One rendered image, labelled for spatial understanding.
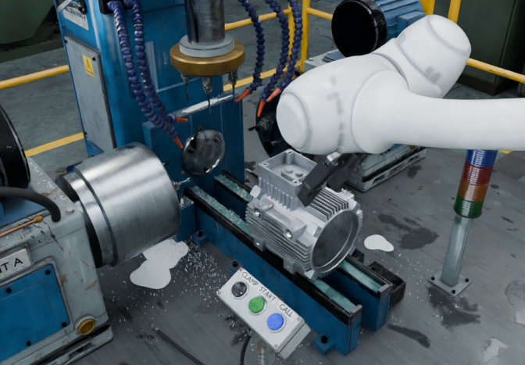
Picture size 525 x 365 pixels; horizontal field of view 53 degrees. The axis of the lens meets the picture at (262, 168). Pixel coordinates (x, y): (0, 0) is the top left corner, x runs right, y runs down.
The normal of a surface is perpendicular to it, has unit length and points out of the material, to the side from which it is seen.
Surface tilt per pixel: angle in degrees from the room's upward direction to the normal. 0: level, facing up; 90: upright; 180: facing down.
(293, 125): 91
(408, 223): 0
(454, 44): 42
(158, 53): 90
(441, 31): 28
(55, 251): 90
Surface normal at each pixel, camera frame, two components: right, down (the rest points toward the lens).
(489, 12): -0.78, 0.35
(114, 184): 0.33, -0.50
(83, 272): 0.65, 0.40
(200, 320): -0.01, -0.84
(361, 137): 0.06, 0.61
